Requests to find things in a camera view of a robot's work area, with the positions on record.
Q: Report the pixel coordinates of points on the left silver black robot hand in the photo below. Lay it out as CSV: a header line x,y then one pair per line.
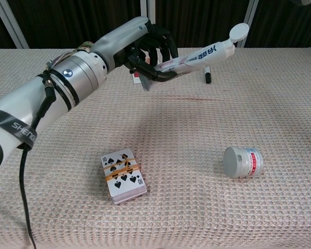
x,y
124,39

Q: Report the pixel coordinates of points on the white toothpaste tube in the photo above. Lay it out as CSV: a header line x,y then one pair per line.
x,y
207,53

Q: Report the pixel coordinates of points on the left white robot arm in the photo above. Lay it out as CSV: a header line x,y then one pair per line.
x,y
23,103

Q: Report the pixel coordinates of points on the red photo card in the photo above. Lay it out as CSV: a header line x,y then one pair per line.
x,y
136,78

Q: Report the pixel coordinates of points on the white black marker pen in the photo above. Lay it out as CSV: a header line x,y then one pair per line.
x,y
208,75

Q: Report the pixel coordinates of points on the beige woven tablecloth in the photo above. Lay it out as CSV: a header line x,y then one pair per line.
x,y
197,116

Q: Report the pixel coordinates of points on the rubber-banded playing card deck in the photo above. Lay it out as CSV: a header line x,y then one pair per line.
x,y
123,176

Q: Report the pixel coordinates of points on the small white plastic jar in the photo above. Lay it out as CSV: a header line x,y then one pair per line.
x,y
242,162

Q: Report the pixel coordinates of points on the white screen frame post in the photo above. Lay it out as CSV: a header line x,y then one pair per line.
x,y
148,10
13,24
248,18

